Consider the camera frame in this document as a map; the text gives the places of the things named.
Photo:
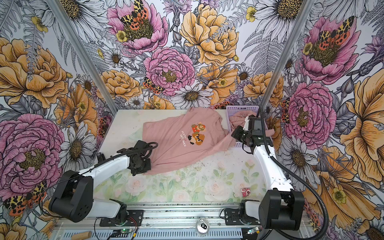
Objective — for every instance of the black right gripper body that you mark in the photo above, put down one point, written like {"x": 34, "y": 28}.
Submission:
{"x": 241, "y": 135}

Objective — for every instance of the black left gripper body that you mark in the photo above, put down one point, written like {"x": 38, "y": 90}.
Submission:
{"x": 142, "y": 166}

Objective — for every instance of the pink pixel-print t-shirt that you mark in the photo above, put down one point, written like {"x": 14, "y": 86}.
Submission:
{"x": 186, "y": 139}

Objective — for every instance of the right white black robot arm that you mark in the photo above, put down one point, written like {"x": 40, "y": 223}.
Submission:
{"x": 281, "y": 208}

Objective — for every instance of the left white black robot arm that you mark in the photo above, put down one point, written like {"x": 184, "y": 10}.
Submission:
{"x": 73, "y": 198}

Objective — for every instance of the lilac perforated plastic basket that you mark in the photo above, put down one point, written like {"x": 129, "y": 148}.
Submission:
{"x": 231, "y": 110}

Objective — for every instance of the small green circuit board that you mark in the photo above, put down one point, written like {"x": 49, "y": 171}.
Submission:
{"x": 125, "y": 233}

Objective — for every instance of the wooden cork block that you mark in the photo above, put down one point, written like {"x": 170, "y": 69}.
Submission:
{"x": 82, "y": 236}

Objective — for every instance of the right small circuit board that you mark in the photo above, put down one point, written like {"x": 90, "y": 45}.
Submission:
{"x": 254, "y": 231}

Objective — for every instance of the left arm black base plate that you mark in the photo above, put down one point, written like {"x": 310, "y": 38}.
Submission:
{"x": 129, "y": 218}

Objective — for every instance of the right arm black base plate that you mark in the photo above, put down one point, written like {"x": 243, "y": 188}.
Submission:
{"x": 237, "y": 217}

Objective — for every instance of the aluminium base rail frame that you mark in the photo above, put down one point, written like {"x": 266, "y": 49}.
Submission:
{"x": 179, "y": 216}

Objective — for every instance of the aluminium corner post left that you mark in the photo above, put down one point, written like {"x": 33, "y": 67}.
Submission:
{"x": 76, "y": 41}

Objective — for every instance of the aluminium corner post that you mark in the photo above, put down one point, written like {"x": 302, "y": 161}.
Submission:
{"x": 76, "y": 41}
{"x": 291, "y": 41}

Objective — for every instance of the aluminium corner post right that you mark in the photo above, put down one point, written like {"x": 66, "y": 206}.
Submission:
{"x": 291, "y": 41}

